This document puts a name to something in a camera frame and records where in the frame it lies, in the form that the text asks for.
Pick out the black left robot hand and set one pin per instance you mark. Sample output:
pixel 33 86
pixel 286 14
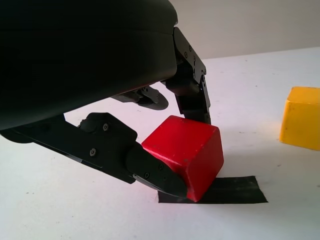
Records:
pixel 75 62

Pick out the red cube block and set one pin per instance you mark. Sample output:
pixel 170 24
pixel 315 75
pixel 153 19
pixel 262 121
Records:
pixel 195 155

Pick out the yellow cube block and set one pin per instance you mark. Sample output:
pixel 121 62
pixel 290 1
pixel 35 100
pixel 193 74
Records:
pixel 303 120

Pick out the black tape strip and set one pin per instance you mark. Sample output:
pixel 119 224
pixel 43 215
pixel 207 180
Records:
pixel 237 191

